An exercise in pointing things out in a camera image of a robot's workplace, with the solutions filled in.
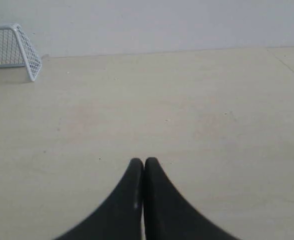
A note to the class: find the white mesh toy goal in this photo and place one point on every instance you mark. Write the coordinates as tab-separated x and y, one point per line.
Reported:
17	51

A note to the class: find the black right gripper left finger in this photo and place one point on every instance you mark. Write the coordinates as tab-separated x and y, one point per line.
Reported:
119	215

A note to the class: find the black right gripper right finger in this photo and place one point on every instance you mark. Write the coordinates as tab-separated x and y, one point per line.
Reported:
168	215

